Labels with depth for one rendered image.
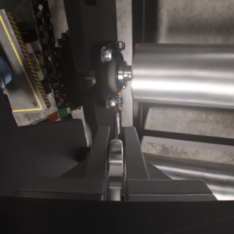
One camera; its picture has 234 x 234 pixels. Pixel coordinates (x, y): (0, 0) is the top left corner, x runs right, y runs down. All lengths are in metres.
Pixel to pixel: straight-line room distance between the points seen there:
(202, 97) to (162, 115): 1.08
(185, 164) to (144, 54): 0.31
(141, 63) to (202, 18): 0.94
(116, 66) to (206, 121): 1.19
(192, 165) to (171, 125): 0.98
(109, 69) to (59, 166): 0.19
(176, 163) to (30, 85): 1.08
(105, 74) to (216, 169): 0.36
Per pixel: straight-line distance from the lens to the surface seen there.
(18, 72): 1.31
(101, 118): 0.35
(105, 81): 0.31
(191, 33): 1.20
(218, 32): 1.23
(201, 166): 0.48
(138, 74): 0.29
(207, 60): 0.30
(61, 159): 0.23
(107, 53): 0.29
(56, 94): 0.33
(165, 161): 0.47
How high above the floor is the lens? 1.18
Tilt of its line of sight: 54 degrees down
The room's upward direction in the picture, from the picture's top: 154 degrees counter-clockwise
